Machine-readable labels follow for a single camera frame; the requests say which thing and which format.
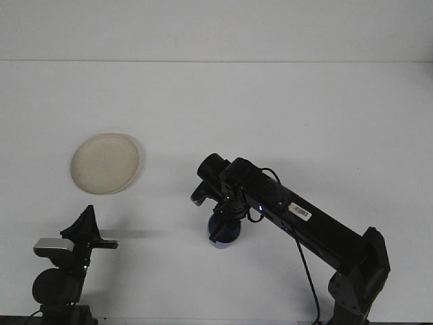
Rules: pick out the pale blue cup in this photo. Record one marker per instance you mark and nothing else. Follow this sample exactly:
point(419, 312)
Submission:
point(225, 244)

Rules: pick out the pale round plate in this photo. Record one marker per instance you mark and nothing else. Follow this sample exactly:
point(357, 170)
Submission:
point(105, 164)

